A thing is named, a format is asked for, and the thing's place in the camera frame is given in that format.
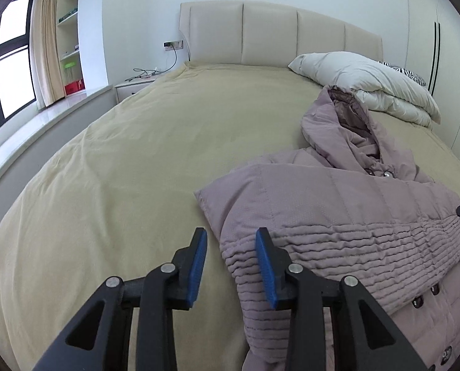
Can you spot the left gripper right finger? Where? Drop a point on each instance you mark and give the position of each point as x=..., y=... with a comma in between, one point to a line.
x=365, y=337

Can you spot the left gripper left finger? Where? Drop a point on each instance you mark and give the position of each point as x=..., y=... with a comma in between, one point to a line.
x=97, y=337

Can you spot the mauve puffer coat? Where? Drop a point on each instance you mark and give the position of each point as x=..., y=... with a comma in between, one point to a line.
x=350, y=203

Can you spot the zebra pattern pillow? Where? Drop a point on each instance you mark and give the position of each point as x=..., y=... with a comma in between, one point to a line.
x=413, y=76

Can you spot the beige bed sheet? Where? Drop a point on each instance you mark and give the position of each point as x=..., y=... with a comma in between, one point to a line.
x=118, y=200

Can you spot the white folded duvet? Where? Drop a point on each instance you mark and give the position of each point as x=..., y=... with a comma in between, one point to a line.
x=378, y=86

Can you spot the white wardrobe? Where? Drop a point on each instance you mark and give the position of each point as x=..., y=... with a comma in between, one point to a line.
x=433, y=52

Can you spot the white nightstand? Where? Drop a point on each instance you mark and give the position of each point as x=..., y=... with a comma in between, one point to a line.
x=129, y=88

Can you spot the red box on shelf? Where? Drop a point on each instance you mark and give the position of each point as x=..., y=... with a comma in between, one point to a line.
x=74, y=87

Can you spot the beige curtain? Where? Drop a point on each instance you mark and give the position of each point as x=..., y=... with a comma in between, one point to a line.
x=45, y=64

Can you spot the black framed window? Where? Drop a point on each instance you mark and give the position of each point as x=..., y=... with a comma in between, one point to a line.
x=16, y=83

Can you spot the beige padded headboard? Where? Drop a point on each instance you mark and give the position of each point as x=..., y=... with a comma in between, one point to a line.
x=266, y=34

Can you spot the wall power socket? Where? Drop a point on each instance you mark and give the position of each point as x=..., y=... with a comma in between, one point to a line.
x=173, y=45

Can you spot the white wall shelf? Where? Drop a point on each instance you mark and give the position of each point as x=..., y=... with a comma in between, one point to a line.
x=67, y=41

